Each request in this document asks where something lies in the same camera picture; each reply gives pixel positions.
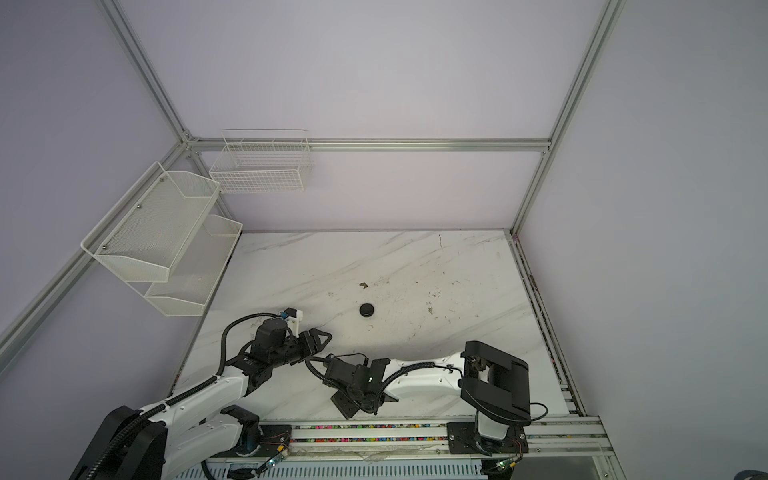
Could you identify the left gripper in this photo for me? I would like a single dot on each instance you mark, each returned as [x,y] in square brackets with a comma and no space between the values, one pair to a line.
[316,345]

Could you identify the upper white mesh shelf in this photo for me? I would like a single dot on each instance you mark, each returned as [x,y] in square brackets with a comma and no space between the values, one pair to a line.
[144,237]

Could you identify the aluminium frame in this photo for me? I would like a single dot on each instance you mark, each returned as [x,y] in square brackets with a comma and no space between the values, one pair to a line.
[18,336]

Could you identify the black earbud charging case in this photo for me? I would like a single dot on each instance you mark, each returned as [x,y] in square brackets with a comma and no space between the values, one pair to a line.
[366,310]

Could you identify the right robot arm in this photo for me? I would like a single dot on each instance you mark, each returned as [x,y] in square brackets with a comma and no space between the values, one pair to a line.
[495,384]

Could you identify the lower white mesh shelf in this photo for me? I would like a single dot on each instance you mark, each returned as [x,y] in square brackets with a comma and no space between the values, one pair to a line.
[191,285]

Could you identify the white mesh shelf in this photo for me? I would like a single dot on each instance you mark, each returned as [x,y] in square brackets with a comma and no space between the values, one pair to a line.
[144,237]
[191,285]

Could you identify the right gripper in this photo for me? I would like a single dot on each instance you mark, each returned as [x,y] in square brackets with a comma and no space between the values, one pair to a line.
[346,410]

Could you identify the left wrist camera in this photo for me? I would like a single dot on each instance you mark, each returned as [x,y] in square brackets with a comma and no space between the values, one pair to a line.
[293,318]

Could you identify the white wire basket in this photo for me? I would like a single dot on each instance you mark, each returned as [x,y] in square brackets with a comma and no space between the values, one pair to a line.
[263,161]

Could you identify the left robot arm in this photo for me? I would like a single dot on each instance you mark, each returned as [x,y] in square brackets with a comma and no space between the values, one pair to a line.
[121,443]

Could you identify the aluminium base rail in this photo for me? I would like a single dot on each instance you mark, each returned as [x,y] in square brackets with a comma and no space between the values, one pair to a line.
[366,441]

